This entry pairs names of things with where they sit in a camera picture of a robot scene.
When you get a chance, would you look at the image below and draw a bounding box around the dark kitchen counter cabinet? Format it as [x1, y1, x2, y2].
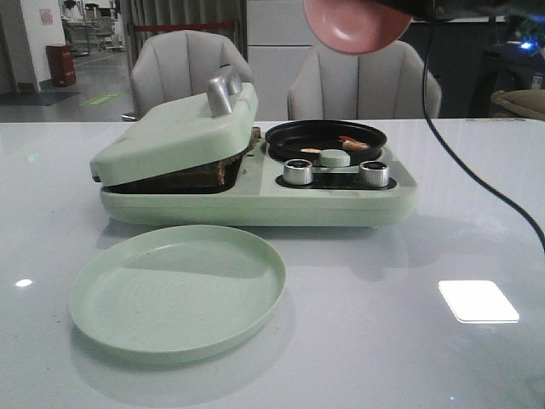
[399, 16, 545, 119]

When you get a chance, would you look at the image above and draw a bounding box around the mint green plate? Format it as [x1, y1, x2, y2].
[69, 225, 286, 365]

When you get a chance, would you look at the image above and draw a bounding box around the tan sofa cushion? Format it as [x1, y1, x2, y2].
[490, 89, 544, 120]

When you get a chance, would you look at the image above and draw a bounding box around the left silver control knob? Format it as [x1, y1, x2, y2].
[283, 158, 313, 186]

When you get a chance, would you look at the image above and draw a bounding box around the silver control knob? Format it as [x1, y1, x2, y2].
[359, 161, 390, 188]
[283, 158, 313, 186]

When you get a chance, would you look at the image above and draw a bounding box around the right grey upholstered chair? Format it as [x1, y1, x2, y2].
[287, 41, 442, 120]

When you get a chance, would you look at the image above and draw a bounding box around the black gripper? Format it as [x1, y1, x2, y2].
[381, 0, 544, 21]

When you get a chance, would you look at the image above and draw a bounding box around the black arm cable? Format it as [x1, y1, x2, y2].
[421, 16, 545, 252]

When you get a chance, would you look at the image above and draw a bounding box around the white refrigerator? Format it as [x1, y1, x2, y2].
[246, 1, 316, 121]

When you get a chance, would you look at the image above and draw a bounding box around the right silver control knob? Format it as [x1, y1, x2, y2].
[359, 161, 390, 188]

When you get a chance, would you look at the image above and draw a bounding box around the black round frying pan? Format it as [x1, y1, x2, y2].
[265, 119, 387, 165]

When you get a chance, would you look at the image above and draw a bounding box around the white bread slice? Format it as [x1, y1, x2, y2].
[249, 126, 261, 151]
[140, 158, 239, 189]

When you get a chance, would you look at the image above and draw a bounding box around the left grey upholstered chair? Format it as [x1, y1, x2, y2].
[130, 30, 254, 118]

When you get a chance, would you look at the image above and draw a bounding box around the mint green breakfast maker base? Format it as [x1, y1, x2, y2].
[100, 130, 417, 227]

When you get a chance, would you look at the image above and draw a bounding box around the red barrier tape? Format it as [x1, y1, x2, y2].
[132, 20, 238, 32]

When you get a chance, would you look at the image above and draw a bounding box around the orange shrimp piece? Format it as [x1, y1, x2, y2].
[339, 135, 370, 152]

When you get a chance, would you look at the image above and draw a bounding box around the grey upholstered chair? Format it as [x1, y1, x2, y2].
[287, 41, 442, 120]
[130, 30, 254, 118]

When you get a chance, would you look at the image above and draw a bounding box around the pink plastic bowl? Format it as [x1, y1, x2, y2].
[303, 0, 412, 55]

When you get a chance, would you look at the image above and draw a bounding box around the red bin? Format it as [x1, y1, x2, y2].
[46, 44, 77, 87]

